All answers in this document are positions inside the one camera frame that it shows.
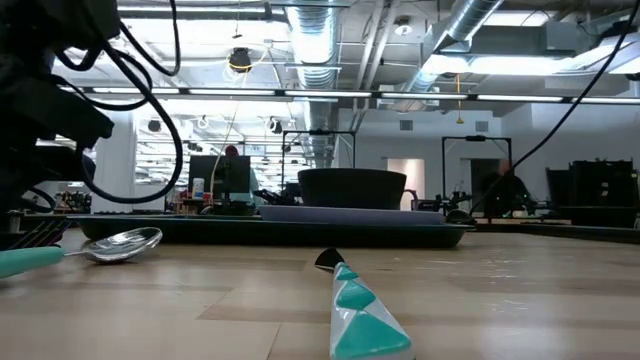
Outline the knife with teal diamond handle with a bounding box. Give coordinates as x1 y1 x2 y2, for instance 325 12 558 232
314 247 417 360

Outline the teal-handled metal spoon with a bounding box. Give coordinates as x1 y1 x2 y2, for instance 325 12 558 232
0 226 164 280

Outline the dark green serving tray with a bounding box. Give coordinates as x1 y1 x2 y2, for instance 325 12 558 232
68 214 475 250

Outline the black bowl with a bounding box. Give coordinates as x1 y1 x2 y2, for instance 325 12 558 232
297 167 408 211

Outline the lavender flat plate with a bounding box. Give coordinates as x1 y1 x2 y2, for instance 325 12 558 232
257 204 446 227

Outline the long overhead light bar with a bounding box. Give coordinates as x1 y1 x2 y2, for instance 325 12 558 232
59 86 640 105

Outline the black computer monitor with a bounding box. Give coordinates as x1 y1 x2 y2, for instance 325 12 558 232
188 154 252 202

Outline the black storage cabinet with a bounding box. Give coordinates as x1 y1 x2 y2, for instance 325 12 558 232
545 159 640 229

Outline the black rectangular frame stand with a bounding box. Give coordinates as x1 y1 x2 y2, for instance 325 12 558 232
441 135 513 214
281 129 357 194

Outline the silver ceiling air duct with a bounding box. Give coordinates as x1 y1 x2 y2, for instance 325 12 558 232
284 0 504 169

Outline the black overhead camera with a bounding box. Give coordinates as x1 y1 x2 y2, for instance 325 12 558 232
228 46 253 74

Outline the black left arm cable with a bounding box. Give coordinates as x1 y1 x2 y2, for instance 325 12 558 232
53 0 185 205

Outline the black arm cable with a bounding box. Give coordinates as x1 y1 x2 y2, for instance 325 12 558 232
53 0 185 205
468 0 640 217

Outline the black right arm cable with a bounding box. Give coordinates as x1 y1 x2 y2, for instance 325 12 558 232
468 0 640 217

